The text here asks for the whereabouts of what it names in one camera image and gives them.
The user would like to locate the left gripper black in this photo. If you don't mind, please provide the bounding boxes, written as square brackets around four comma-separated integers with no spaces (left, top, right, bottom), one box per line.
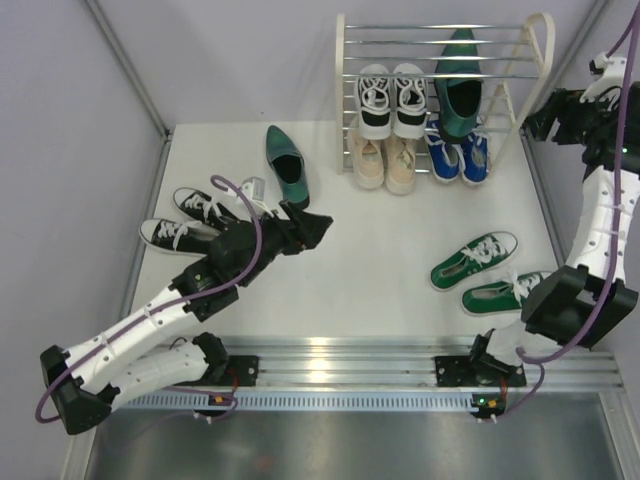
[236,200,332,289]

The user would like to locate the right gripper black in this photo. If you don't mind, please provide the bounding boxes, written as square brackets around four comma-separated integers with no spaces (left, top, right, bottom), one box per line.
[524,87,614,147]

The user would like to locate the dark green leather shoe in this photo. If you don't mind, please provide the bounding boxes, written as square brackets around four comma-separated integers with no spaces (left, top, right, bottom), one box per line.
[434,29,483,144]
[265,125,310,210]

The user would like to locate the beige lace sneaker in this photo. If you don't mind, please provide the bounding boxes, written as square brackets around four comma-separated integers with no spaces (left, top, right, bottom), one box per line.
[385,134,416,195]
[347,131,384,190]

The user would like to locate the blue sneaker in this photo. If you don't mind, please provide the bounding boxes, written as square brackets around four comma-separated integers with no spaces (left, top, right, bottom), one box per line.
[461,131,490,186]
[425,120,463,183]

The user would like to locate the black white sneaker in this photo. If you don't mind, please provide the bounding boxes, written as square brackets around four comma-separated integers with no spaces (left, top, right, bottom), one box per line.
[354,64,391,141]
[393,63,428,140]

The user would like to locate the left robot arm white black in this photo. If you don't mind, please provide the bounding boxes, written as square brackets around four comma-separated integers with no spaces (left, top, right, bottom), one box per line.
[40,201,333,435]

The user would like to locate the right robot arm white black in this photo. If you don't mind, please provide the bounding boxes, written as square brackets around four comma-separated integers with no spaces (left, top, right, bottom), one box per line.
[467,83,639,386]

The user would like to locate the cream metal shoe shelf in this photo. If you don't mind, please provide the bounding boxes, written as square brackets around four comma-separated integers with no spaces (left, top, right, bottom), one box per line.
[335,13,555,172]

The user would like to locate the black low sneaker lower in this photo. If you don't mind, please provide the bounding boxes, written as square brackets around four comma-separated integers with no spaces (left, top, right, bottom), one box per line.
[139,218,220,256]

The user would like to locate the black low sneaker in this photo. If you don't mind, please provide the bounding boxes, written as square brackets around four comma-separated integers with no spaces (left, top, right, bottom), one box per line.
[139,218,220,256]
[173,187,239,230]

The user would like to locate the black low sneaker upper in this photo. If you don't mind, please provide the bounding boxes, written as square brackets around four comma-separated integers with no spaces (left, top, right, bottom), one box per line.
[173,187,239,230]

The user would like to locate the green sneaker upper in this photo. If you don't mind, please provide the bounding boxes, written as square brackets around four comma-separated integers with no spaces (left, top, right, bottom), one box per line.
[429,231,519,291]

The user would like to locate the green sneaker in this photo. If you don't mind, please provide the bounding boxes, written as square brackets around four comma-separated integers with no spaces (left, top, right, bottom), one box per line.
[429,231,519,291]
[461,271,551,316]

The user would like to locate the green sneaker lower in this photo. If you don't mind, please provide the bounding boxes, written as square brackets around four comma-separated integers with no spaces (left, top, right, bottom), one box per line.
[461,271,551,316]

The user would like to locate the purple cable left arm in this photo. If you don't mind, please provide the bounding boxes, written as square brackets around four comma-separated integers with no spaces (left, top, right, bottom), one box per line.
[33,174,264,426]

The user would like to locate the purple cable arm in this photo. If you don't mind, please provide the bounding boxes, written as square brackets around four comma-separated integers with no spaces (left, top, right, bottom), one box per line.
[33,174,264,426]
[499,0,640,421]

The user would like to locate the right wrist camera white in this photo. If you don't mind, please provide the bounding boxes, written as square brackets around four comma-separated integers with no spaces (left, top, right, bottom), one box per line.
[580,52,627,103]

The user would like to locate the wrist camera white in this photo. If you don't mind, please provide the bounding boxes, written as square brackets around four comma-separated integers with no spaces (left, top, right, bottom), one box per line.
[580,52,627,103]
[236,176,271,215]

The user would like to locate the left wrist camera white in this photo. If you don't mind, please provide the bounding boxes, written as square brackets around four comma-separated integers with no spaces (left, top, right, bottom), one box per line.
[236,176,271,215]

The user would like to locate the aluminium rail base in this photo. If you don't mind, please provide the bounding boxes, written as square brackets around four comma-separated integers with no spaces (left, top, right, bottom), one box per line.
[117,334,624,396]

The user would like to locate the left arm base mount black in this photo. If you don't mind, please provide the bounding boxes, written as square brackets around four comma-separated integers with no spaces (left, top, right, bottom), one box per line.
[196,355,259,387]

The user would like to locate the perforated cable duct grey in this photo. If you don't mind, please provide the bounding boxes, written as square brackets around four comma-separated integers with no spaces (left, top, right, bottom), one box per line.
[124,391,504,413]

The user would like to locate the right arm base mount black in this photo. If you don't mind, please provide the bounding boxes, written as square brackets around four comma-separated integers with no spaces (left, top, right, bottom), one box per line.
[434,354,527,388]

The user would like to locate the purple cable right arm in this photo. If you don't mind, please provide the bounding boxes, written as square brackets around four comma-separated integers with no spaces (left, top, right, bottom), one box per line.
[499,0,640,421]

